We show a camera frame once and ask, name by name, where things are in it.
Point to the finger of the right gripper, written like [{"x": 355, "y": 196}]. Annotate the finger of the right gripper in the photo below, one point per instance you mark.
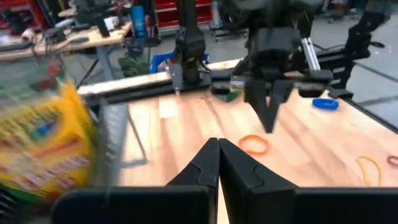
[
  {"x": 280, "y": 93},
  {"x": 258, "y": 93}
]

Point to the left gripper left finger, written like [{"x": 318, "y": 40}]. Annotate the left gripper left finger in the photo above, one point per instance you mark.
[{"x": 205, "y": 168}]

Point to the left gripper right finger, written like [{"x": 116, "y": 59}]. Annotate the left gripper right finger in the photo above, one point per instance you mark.
[{"x": 248, "y": 193}]

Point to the yellow green crayon box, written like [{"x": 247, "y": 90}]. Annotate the yellow green crayon box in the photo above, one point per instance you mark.
[{"x": 46, "y": 140}]

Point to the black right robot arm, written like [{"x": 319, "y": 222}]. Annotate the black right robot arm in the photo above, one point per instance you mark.
[{"x": 189, "y": 37}]

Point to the wooden background desk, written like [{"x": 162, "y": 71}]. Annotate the wooden background desk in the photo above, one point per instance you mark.
[{"x": 105, "y": 37}]

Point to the green coil wristband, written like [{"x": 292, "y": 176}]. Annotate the green coil wristband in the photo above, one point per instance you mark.
[{"x": 231, "y": 96}]

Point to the blue coil wristband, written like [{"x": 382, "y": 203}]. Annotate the blue coil wristband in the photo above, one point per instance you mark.
[{"x": 315, "y": 104}]

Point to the orange rubber band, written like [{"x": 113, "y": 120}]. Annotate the orange rubber band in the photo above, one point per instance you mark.
[{"x": 255, "y": 153}]

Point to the blue plastic bin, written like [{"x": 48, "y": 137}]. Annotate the blue plastic bin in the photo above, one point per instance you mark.
[{"x": 158, "y": 62}]

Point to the yellow rubber band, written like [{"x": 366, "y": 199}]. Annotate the yellow rubber band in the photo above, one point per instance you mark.
[{"x": 368, "y": 156}]

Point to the red tool cabinet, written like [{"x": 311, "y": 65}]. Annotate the red tool cabinet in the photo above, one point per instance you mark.
[{"x": 168, "y": 12}]

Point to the green bag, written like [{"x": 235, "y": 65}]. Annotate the green bag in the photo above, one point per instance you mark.
[{"x": 133, "y": 65}]

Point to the red rubber band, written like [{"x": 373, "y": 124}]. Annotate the red rubber band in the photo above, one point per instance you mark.
[{"x": 389, "y": 160}]

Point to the blue bottle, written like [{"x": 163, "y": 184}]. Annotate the blue bottle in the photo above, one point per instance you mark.
[{"x": 138, "y": 21}]

